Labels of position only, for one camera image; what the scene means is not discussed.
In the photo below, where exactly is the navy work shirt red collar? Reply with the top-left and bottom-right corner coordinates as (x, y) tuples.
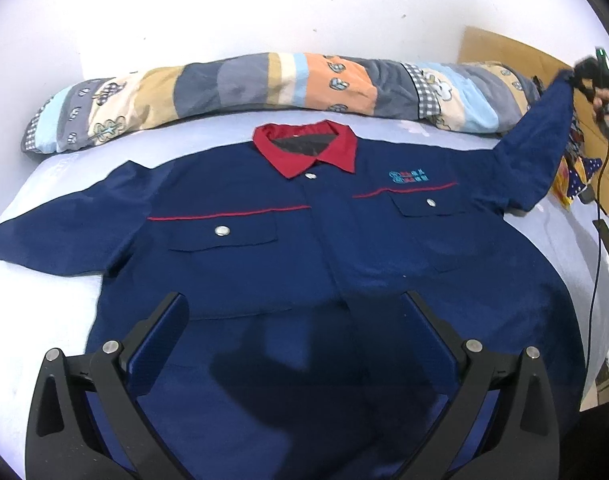
(0, 70), (589, 480)

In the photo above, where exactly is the wooden headboard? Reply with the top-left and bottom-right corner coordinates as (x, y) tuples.
(459, 26), (609, 215)

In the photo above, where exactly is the yellow floral scarf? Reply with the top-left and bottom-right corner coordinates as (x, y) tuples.
(551, 157), (574, 209)

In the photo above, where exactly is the black cable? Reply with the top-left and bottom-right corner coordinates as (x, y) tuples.
(581, 136), (609, 403)

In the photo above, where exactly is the dark grey sock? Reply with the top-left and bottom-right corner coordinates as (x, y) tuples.
(577, 185), (595, 205)

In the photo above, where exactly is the pile of patterned clothes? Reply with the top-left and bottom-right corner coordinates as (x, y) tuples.
(531, 76), (585, 166)

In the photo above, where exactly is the patchwork rolled quilt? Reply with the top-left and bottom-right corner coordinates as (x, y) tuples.
(21, 52), (540, 155)

